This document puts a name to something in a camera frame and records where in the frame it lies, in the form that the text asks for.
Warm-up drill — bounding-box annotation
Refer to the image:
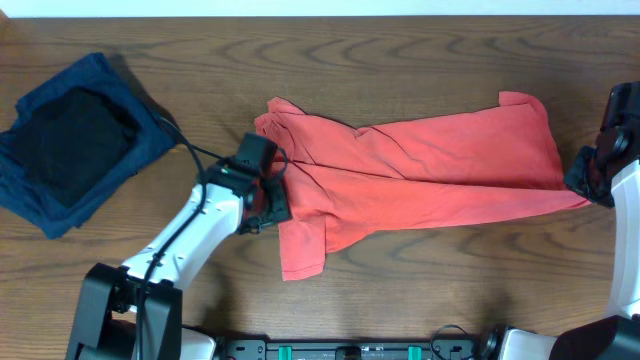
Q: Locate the red t-shirt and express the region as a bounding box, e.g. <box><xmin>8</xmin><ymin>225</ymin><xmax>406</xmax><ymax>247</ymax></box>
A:
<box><xmin>255</xmin><ymin>91</ymin><xmax>585</xmax><ymax>281</ymax></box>

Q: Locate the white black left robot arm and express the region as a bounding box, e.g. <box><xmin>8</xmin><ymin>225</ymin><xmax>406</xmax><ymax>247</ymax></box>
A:
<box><xmin>66</xmin><ymin>166</ymin><xmax>291</xmax><ymax>359</ymax></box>

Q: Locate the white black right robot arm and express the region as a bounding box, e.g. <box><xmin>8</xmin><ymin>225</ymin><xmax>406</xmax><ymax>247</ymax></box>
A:
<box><xmin>476</xmin><ymin>82</ymin><xmax>639</xmax><ymax>360</ymax></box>

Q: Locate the folded black garment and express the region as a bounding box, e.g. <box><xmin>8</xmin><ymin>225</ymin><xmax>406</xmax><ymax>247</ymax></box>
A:
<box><xmin>11</xmin><ymin>87</ymin><xmax>139</xmax><ymax>208</ymax></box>

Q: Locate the folded navy blue garment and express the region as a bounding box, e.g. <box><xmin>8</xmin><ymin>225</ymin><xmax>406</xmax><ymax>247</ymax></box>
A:
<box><xmin>1</xmin><ymin>53</ymin><xmax>175</xmax><ymax>239</ymax></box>

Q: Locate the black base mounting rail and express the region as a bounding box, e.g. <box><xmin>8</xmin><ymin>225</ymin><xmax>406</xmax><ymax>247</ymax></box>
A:
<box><xmin>213</xmin><ymin>324</ymin><xmax>501</xmax><ymax>360</ymax></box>

